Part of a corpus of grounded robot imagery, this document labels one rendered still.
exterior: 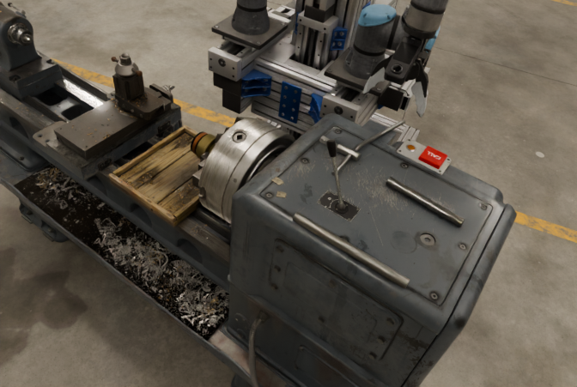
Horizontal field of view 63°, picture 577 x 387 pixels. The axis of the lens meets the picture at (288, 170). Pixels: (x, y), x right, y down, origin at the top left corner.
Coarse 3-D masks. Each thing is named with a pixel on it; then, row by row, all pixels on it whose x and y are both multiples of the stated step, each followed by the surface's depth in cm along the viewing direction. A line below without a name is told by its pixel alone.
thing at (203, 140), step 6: (204, 132) 145; (198, 138) 143; (204, 138) 142; (210, 138) 142; (192, 144) 143; (198, 144) 142; (204, 144) 141; (210, 144) 141; (192, 150) 144; (198, 150) 142; (204, 150) 141; (210, 150) 142; (198, 156) 144
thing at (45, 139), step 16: (112, 96) 186; (176, 112) 183; (48, 128) 170; (144, 128) 172; (160, 128) 178; (48, 144) 161; (64, 144) 162; (112, 144) 164; (128, 144) 169; (64, 160) 160; (80, 160) 157; (96, 160) 159; (112, 160) 166; (80, 176) 159
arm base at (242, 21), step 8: (240, 8) 177; (264, 8) 179; (240, 16) 179; (248, 16) 178; (256, 16) 178; (264, 16) 181; (232, 24) 184; (240, 24) 180; (248, 24) 179; (256, 24) 180; (264, 24) 182; (240, 32) 181; (248, 32) 181; (256, 32) 181; (264, 32) 184
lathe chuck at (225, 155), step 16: (240, 128) 129; (256, 128) 130; (272, 128) 133; (224, 144) 127; (240, 144) 126; (208, 160) 127; (224, 160) 125; (208, 176) 127; (224, 176) 125; (208, 192) 129; (224, 192) 126; (208, 208) 136
